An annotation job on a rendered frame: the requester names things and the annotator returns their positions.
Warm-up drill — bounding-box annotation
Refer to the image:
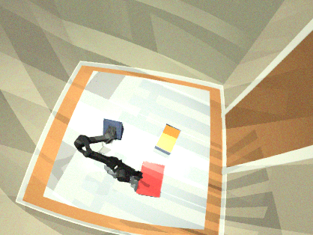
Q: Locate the red lid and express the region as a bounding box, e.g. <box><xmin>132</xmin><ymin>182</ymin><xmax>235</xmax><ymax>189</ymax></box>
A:
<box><xmin>136</xmin><ymin>160</ymin><xmax>165</xmax><ymax>198</ymax></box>

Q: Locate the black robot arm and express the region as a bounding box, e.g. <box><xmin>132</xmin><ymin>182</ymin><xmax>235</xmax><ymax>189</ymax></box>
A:
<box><xmin>73</xmin><ymin>126</ymin><xmax>131</xmax><ymax>183</ymax></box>

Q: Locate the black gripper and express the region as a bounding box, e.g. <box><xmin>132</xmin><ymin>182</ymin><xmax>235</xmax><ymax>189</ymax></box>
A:
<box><xmin>126</xmin><ymin>165</ymin><xmax>143</xmax><ymax>181</ymax></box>

